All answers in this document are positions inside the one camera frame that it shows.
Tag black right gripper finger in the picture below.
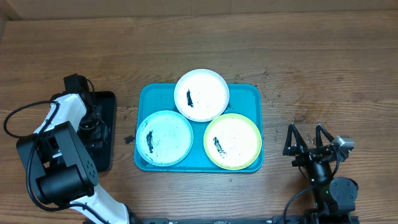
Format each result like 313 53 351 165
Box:
315 124 336 149
283 123 308 152

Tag light blue round plate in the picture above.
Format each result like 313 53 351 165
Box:
136 110 193 167

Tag white round plate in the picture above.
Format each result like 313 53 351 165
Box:
174 69 229 122

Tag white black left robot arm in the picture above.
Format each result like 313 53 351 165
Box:
16 74 134 223

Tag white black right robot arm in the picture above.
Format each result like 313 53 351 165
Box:
282 123 359 223

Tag black water tray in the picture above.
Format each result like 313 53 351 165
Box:
77 91 117 172

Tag blue plastic tray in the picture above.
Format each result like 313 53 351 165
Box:
134 83 262 173

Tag yellow green round plate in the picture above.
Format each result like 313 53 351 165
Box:
203 113 262 170

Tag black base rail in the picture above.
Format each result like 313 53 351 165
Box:
136 215 360 224

